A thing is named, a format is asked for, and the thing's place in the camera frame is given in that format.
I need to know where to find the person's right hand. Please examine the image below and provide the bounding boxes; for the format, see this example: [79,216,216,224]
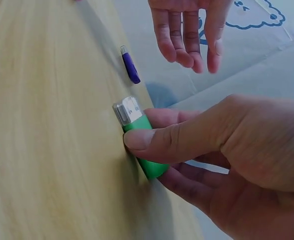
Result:
[123,93,294,240]

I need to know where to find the person's left hand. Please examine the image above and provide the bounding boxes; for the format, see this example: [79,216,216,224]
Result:
[148,0,232,75]

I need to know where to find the green USB stick clear cap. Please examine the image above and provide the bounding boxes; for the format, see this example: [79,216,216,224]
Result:
[112,96,170,181]

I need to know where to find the purple USB stick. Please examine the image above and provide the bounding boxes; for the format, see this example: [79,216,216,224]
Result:
[120,44,141,85]

